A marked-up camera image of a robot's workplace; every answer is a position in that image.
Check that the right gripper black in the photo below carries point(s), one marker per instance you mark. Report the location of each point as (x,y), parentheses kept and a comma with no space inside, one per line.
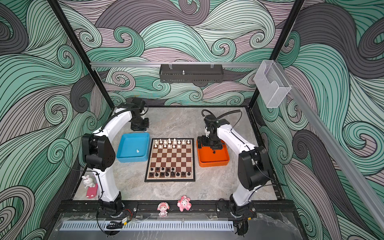
(218,145)

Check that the aluminium rail right wall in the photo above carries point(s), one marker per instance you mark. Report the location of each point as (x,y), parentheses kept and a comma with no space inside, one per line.
(307,103)

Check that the aluminium rail back wall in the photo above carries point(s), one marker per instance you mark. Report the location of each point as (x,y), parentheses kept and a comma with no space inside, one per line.
(137,64)

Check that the white slotted cable duct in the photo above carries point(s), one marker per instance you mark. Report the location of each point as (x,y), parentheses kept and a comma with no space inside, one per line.
(151,226)

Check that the pink hooded doll figurine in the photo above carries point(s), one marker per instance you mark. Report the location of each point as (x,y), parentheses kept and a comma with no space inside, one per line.
(163,208)

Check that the blue plastic tray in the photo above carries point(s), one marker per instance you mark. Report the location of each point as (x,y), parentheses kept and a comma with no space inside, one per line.
(129,143)

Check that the black perforated wall shelf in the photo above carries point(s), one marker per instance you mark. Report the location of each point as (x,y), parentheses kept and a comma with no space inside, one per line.
(196,74)

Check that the pink flat phone toy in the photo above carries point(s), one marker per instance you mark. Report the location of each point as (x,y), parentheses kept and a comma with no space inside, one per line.
(92,192)

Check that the aluminium rail wall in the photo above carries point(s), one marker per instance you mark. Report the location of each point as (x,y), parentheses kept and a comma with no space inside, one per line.
(137,64)
(307,103)

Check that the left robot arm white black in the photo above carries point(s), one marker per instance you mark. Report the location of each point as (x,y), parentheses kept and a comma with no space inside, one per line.
(100,155)

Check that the folding chessboard brown cream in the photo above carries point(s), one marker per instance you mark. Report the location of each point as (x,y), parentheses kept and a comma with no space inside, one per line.
(171,160)

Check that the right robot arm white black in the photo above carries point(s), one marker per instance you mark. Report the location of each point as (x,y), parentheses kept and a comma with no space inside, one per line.
(254,169)

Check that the pink pig plush figurine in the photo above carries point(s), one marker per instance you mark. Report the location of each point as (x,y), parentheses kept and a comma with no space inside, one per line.
(184,203)

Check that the clear acrylic wall holder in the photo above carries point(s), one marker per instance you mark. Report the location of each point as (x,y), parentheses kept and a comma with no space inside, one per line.
(272,83)

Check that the white bunny figurine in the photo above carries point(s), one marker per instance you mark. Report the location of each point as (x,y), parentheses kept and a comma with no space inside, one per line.
(88,182)

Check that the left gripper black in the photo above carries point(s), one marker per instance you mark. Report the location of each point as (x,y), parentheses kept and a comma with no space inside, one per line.
(135,127)

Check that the orange plastic tray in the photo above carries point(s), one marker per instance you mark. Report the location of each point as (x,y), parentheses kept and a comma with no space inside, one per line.
(209,157)

